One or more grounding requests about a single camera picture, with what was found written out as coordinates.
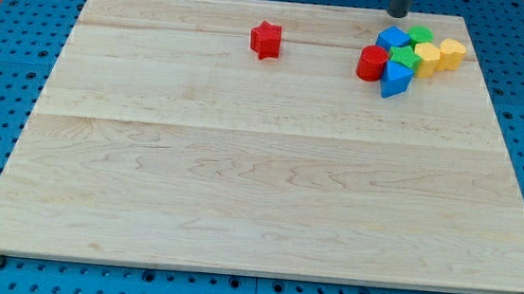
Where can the yellow hexagon block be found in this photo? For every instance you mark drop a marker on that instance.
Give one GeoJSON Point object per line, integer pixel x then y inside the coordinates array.
{"type": "Point", "coordinates": [430, 56]}

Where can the green circle block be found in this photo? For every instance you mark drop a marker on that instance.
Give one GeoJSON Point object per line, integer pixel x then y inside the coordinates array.
{"type": "Point", "coordinates": [419, 35]}

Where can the light wooden board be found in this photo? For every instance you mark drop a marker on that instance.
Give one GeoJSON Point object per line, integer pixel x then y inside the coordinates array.
{"type": "Point", "coordinates": [160, 140]}

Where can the red star block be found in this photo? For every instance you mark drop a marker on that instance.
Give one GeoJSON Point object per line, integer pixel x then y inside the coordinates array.
{"type": "Point", "coordinates": [265, 40]}

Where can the red cylinder block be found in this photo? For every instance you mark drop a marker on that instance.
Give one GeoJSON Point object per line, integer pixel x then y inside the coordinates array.
{"type": "Point", "coordinates": [371, 63]}

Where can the blue triangle block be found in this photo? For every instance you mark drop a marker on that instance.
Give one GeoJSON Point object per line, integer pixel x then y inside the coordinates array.
{"type": "Point", "coordinates": [395, 79]}

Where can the green star block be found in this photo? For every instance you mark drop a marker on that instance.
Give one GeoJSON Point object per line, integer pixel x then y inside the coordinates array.
{"type": "Point", "coordinates": [405, 56]}

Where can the blue cube block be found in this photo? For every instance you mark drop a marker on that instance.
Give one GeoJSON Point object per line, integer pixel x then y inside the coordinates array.
{"type": "Point", "coordinates": [392, 37]}

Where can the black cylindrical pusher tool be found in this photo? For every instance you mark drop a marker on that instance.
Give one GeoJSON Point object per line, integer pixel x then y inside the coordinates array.
{"type": "Point", "coordinates": [398, 8]}

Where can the yellow heart block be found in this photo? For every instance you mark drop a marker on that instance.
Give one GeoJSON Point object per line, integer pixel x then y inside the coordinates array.
{"type": "Point", "coordinates": [452, 53]}

